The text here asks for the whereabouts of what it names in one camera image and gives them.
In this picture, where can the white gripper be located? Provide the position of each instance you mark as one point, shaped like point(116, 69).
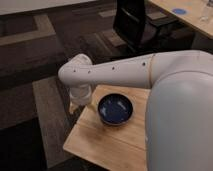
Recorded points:
point(81, 95)

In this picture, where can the light wooden desk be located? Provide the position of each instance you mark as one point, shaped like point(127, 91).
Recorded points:
point(193, 15)

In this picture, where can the dark blue bowl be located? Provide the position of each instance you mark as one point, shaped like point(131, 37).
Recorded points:
point(115, 109)

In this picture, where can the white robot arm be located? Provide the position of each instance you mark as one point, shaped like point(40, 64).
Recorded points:
point(179, 112)

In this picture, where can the blue round coaster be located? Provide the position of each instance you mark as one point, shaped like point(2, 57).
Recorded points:
point(179, 11)

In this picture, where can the clear drinking glass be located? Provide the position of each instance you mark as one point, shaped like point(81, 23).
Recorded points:
point(207, 10)

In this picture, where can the black office chair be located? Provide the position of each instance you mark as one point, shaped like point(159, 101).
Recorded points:
point(140, 27)

